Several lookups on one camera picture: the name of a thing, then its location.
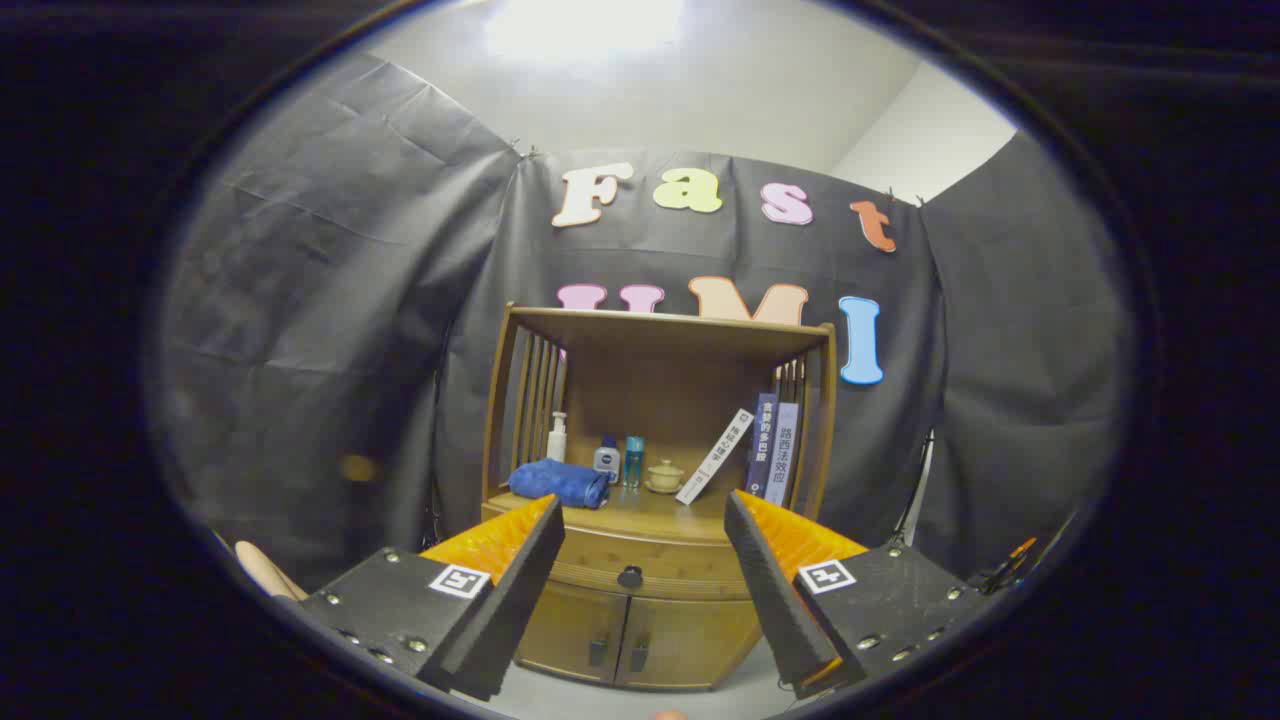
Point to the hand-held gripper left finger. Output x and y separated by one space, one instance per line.
510 610

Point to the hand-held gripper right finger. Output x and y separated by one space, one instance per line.
770 590

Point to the black round drawer knob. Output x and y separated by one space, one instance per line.
630 577

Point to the wooden cabinet door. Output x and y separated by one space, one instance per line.
690 640
570 630

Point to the wooden countertop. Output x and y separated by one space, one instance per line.
640 505

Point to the wooden cabinet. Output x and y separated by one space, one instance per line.
650 380

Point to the pale grey book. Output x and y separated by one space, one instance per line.
782 455

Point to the blue folded towel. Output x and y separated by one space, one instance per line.
560 482

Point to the dark blue book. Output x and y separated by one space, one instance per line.
762 445

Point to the white book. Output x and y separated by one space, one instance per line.
715 455

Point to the beige lidded teacup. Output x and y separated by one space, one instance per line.
665 477

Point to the white pump bottle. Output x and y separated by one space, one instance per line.
557 445

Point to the white bottle with blue cap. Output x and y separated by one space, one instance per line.
606 462

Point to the clear blue bottle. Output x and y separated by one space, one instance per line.
634 462

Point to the dark equipment with orange tip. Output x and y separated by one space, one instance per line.
1003 572

